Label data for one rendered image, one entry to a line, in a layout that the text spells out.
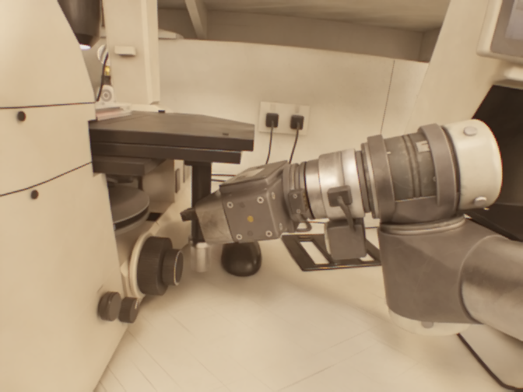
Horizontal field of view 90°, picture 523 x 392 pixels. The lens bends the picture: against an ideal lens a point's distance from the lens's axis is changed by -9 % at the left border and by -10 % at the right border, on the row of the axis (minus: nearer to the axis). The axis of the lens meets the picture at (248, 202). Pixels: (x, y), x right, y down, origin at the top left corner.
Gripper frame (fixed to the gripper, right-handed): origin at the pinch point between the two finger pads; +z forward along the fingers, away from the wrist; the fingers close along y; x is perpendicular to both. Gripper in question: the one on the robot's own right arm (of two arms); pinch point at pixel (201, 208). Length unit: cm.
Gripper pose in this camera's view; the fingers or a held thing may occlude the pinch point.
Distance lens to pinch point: 36.4
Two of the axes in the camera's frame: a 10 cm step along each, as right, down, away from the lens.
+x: -2.5, -9.4, -2.3
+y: 3.5, -3.1, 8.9
